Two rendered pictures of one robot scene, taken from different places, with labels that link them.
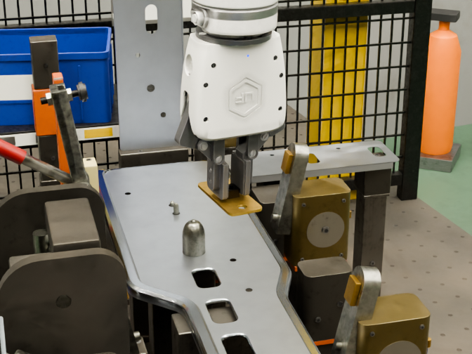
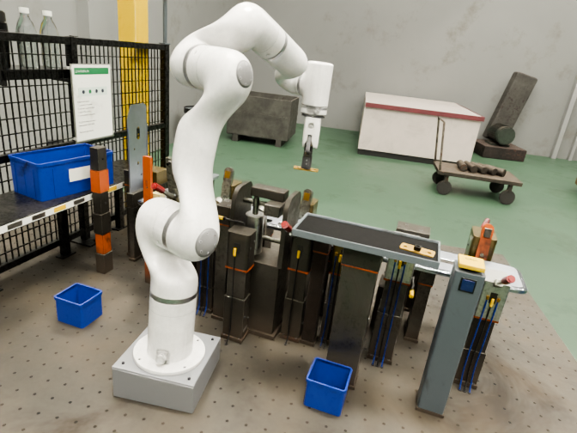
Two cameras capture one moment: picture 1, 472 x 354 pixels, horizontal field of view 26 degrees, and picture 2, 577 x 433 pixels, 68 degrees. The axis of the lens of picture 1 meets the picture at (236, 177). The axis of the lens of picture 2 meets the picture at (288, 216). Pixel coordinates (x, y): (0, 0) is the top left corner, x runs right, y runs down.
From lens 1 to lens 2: 126 cm
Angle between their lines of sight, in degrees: 54
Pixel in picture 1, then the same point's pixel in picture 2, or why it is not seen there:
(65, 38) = (66, 150)
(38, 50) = (100, 152)
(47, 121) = (103, 186)
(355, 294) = (309, 197)
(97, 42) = (80, 150)
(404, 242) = not seen: hidden behind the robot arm
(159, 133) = (140, 182)
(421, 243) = not seen: hidden behind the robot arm
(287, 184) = (229, 182)
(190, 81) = (312, 131)
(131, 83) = (132, 162)
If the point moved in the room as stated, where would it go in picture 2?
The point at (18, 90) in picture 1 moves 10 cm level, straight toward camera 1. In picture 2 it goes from (78, 175) to (100, 180)
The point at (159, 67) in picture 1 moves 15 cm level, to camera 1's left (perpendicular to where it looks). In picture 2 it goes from (140, 153) to (106, 159)
